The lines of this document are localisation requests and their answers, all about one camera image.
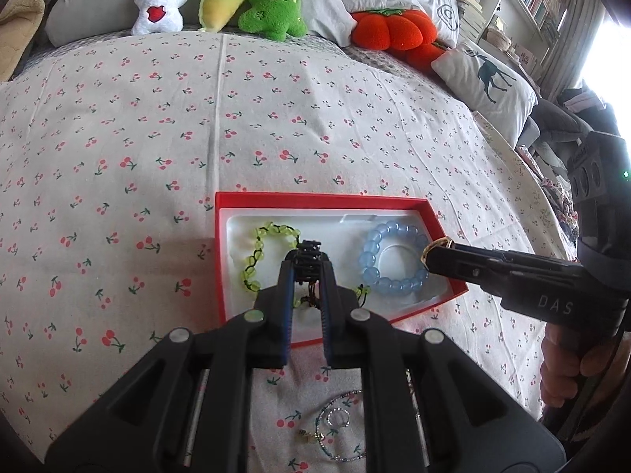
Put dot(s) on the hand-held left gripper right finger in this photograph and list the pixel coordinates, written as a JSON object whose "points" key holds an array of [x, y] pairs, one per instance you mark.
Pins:
{"points": [[327, 316]]}

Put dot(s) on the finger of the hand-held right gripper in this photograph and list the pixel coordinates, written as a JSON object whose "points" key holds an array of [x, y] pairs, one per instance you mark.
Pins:
{"points": [[493, 255], [473, 272]]}

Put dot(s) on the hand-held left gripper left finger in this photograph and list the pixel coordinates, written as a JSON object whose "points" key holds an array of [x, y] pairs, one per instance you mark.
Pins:
{"points": [[286, 305]]}

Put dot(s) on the red jewelry box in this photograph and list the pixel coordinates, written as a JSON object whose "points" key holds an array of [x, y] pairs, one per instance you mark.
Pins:
{"points": [[315, 200]]}

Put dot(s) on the person's right hand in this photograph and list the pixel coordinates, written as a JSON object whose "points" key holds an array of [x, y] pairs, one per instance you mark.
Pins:
{"points": [[574, 364]]}

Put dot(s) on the small gold earring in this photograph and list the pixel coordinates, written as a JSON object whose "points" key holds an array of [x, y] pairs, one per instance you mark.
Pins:
{"points": [[309, 436]]}

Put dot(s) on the grey clothes pile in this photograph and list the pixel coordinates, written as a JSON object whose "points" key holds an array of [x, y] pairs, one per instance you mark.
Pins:
{"points": [[557, 123]]}

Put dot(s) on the white deer print pillow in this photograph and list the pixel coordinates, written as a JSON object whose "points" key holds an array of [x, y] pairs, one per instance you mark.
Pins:
{"points": [[483, 79]]}

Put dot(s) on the woven basket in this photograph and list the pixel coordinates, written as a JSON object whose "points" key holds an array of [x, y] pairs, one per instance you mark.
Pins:
{"points": [[499, 38]]}

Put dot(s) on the cherry print bedsheet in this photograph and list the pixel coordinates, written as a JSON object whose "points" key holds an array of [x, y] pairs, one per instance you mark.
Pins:
{"points": [[148, 133]]}

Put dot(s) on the grey curtain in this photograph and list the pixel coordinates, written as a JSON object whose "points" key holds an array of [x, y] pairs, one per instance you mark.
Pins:
{"points": [[577, 34]]}

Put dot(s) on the stack of books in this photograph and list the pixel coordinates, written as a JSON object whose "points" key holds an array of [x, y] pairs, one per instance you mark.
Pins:
{"points": [[468, 10]]}

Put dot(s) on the orange pumpkin plush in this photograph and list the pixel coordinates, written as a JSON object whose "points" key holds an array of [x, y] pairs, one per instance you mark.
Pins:
{"points": [[389, 29]]}

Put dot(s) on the green tree plush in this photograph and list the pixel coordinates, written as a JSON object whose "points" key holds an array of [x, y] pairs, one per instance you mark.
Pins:
{"points": [[273, 5]]}

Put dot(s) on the grey pillow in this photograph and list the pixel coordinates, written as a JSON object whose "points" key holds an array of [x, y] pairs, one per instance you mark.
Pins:
{"points": [[93, 0]]}

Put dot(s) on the beige quilted blanket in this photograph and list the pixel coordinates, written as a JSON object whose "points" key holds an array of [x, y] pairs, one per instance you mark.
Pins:
{"points": [[22, 19]]}

